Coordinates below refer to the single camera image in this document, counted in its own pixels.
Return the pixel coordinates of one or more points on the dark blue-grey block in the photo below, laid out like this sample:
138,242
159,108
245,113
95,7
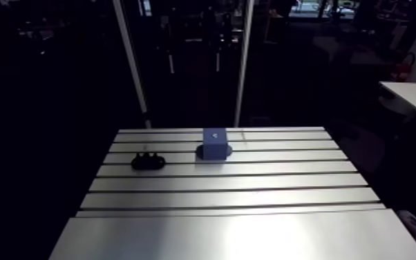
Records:
215,146

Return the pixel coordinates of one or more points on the black oval holder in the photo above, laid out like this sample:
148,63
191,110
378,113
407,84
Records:
147,162

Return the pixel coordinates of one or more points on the white desk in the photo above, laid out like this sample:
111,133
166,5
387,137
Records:
414,97

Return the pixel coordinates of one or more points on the white post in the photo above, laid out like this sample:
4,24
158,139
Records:
131,58
244,61

